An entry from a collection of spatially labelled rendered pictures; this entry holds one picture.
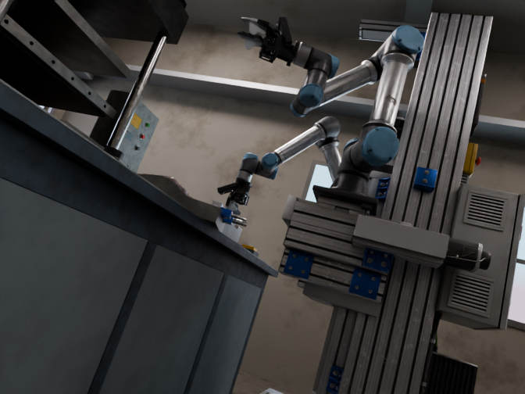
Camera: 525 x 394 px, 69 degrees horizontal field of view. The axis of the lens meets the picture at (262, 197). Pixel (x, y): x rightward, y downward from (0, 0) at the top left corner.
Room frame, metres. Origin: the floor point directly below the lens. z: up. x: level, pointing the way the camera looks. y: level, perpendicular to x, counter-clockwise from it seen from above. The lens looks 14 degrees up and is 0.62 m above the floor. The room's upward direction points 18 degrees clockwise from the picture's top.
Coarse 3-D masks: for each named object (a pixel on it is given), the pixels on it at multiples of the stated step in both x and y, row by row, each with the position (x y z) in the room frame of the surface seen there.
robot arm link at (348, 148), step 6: (354, 138) 1.30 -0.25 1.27; (348, 144) 1.32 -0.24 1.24; (354, 144) 1.27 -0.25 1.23; (348, 150) 1.29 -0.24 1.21; (342, 156) 1.34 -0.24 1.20; (348, 156) 1.28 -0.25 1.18; (342, 162) 1.33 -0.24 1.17; (348, 162) 1.29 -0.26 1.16; (342, 168) 1.32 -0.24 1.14; (348, 168) 1.30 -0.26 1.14; (354, 168) 1.29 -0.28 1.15; (366, 174) 1.30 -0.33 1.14
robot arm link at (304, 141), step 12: (324, 120) 1.78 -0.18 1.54; (336, 120) 1.80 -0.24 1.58; (312, 132) 1.78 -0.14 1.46; (324, 132) 1.78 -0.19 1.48; (336, 132) 1.82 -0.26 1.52; (288, 144) 1.78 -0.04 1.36; (300, 144) 1.78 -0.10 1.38; (312, 144) 1.81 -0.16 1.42; (264, 156) 1.76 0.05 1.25; (276, 156) 1.76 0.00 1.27; (288, 156) 1.79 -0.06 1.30; (264, 168) 1.81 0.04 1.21
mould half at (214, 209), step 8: (120, 160) 1.29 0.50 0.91; (144, 176) 1.27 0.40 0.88; (152, 176) 1.27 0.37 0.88; (160, 176) 1.27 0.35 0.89; (160, 184) 1.27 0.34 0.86; (168, 184) 1.27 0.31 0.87; (176, 184) 1.27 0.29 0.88; (168, 192) 1.27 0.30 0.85; (176, 192) 1.27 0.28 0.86; (176, 200) 1.27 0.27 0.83; (184, 200) 1.26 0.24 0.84; (192, 200) 1.26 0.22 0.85; (192, 208) 1.26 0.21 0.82; (200, 208) 1.26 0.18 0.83; (208, 208) 1.26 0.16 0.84; (216, 208) 1.26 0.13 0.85; (200, 216) 1.26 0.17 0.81; (208, 216) 1.26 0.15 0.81; (216, 216) 1.26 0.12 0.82; (216, 224) 1.30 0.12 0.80; (224, 224) 1.51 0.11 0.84
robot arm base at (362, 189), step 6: (342, 174) 1.31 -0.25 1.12; (348, 174) 1.29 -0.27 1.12; (354, 174) 1.29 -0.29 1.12; (360, 174) 1.29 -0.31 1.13; (336, 180) 1.32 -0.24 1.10; (342, 180) 1.30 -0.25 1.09; (348, 180) 1.29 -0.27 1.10; (354, 180) 1.28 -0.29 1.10; (360, 180) 1.29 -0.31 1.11; (366, 180) 1.31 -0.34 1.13; (330, 186) 1.33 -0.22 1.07; (336, 186) 1.32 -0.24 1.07; (342, 186) 1.28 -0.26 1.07; (348, 186) 1.28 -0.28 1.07; (354, 186) 1.27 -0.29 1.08; (360, 186) 1.29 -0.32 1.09; (366, 186) 1.31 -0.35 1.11; (354, 192) 1.27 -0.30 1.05; (360, 192) 1.27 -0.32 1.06; (366, 192) 1.30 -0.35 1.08
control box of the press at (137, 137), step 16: (112, 96) 2.08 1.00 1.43; (128, 96) 2.05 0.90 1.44; (144, 112) 2.17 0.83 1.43; (96, 128) 2.08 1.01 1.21; (112, 128) 2.05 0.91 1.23; (128, 128) 2.11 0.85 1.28; (144, 128) 2.23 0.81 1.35; (128, 144) 2.16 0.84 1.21; (144, 144) 2.28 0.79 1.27; (128, 160) 2.21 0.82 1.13
